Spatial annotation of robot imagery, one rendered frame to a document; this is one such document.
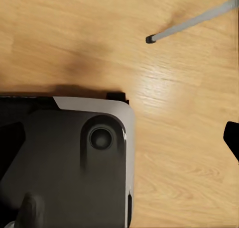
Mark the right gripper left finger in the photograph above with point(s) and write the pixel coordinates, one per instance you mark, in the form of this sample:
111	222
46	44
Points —
12	137

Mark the camera tripod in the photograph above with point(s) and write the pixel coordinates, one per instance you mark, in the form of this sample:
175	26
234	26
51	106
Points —
216	11

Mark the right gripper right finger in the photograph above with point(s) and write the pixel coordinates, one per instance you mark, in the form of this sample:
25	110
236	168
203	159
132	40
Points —
231	137

